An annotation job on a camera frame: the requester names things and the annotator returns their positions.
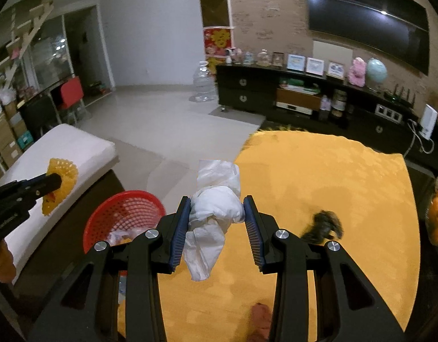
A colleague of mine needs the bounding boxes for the glass fruit bowl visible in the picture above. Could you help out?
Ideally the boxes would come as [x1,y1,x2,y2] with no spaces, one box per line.
[425,176,438,246]

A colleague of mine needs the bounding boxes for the brown box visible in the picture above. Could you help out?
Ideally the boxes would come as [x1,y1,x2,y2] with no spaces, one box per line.
[276,88,321,109]

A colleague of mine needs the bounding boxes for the clear water jug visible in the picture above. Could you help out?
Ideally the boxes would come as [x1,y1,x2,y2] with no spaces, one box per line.
[189,60,218,102]

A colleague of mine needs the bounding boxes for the red chair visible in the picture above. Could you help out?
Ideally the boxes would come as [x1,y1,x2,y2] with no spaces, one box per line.
[50,76,86,115]

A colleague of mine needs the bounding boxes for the green books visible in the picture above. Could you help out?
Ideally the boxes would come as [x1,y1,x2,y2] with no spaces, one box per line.
[279,76,321,95]

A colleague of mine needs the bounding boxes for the person's left hand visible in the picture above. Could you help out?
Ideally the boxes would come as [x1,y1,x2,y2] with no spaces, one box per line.
[0,240,16,284]

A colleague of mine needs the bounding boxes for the white bench cushion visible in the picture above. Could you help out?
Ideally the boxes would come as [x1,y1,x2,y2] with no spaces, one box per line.
[0,123,118,286]

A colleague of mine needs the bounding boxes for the red plastic basket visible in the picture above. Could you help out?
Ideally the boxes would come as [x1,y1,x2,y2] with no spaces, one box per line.
[83,190,167,276]

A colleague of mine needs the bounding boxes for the yellow foam fruit net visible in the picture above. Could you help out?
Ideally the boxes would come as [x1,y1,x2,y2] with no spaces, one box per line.
[41,158,79,217]

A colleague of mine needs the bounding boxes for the brown scrap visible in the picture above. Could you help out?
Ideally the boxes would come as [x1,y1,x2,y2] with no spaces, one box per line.
[248,303,274,342]

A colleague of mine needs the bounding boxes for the stack of cardboard boxes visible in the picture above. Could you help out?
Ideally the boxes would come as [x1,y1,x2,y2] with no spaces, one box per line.
[0,100,34,182]

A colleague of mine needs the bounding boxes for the red wall poster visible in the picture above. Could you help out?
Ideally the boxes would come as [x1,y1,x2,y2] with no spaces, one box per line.
[203,26,234,75]

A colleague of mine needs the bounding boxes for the white tissue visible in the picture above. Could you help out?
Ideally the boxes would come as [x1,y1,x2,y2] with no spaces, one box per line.
[183,159,245,282]

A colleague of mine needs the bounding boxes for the pale green globe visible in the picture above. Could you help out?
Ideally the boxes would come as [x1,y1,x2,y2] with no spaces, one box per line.
[366,58,388,93]

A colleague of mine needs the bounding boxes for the white socket panel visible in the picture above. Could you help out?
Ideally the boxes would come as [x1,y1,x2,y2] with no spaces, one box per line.
[375,103,403,121]

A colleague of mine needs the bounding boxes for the white cable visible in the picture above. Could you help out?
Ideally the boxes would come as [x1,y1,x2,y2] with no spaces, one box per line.
[404,119,435,155]

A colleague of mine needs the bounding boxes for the white upright appliance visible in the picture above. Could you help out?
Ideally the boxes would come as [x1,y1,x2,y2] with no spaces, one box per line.
[420,104,438,139]

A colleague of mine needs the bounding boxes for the black wall television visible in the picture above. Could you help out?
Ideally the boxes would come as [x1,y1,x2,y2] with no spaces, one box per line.
[305,0,429,76]

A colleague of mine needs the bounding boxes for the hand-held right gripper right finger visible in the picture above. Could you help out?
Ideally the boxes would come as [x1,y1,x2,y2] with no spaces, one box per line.
[243,195,406,342]

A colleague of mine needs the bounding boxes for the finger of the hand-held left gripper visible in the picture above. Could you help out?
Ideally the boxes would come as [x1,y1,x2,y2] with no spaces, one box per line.
[19,172,63,201]

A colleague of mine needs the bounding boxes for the black crumpled scrap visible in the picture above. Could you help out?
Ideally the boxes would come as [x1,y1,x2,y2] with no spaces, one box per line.
[300,209,344,245]

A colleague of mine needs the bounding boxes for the pink plush toy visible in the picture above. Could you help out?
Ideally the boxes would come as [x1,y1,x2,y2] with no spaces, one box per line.
[348,57,367,87]

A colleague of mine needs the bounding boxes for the black television cabinet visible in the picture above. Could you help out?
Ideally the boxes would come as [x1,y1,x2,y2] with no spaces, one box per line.
[215,63,438,179]

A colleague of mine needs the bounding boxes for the yellow tablecloth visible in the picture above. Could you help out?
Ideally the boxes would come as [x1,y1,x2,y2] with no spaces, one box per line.
[117,131,421,342]

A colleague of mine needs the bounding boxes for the crumpled white wrapper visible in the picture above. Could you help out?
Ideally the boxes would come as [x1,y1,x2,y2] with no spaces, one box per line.
[108,229,148,246]

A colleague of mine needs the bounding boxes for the white picture frame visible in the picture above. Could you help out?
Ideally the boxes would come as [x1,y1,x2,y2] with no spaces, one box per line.
[306,57,325,76]
[327,61,346,79]
[286,54,305,73]

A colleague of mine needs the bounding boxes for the cream wall shelf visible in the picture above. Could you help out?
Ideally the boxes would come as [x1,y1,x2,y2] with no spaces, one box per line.
[0,0,59,89]

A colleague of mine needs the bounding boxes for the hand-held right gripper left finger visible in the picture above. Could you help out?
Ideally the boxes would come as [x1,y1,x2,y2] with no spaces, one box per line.
[28,195,192,342]

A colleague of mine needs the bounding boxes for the black antenna router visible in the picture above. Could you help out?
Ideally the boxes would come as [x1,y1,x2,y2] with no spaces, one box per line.
[383,84,417,105]

